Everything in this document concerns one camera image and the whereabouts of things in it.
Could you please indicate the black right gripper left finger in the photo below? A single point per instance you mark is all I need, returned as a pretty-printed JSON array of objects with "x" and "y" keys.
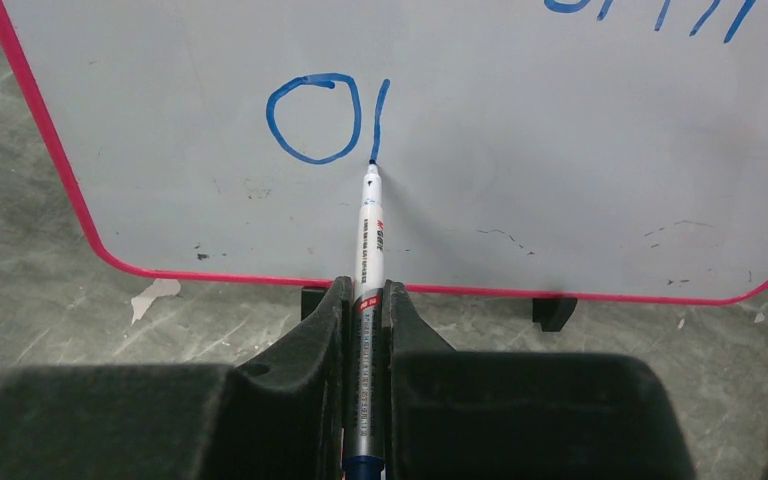
[{"x": 276, "y": 416}]

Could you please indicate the pink framed whiteboard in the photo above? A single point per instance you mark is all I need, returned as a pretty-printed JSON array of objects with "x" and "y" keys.
[{"x": 612, "y": 150}]

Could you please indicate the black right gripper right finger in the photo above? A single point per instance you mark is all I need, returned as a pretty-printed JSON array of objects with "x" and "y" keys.
[{"x": 523, "y": 415}]

